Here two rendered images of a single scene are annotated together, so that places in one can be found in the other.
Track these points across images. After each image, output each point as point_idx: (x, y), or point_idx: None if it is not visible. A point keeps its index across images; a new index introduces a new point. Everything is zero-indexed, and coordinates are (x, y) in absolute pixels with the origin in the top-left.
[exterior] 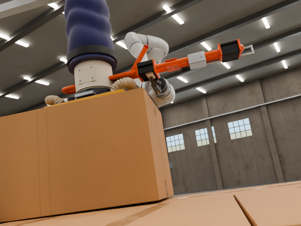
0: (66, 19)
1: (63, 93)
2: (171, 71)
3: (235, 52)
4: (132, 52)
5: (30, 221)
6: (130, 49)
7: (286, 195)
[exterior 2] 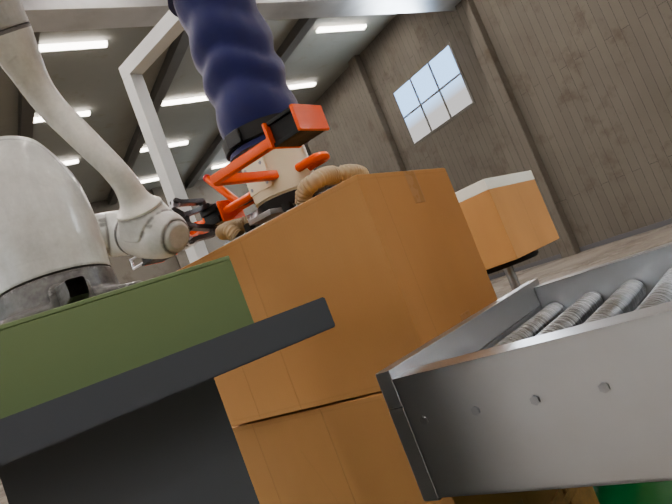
0: (273, 46)
1: (327, 159)
2: (196, 232)
3: (164, 260)
4: (35, 45)
5: None
6: (29, 25)
7: None
